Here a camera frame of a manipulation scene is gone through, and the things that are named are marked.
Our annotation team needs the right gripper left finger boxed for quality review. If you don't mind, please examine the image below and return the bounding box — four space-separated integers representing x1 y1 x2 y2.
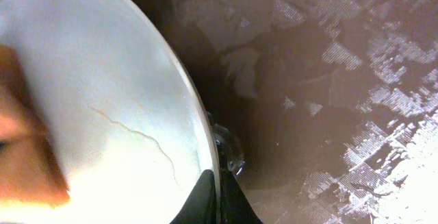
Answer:
170 170 216 224

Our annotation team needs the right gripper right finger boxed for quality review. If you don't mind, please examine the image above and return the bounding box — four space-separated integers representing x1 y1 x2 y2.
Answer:
220 169 262 224

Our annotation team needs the white plate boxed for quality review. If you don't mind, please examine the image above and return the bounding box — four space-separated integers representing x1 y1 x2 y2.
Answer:
1 0 218 223

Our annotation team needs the green yellow sponge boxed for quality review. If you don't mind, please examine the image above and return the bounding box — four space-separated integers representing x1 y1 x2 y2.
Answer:
1 45 70 207

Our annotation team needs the brown serving tray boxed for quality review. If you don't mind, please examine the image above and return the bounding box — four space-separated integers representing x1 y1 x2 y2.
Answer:
133 0 437 223

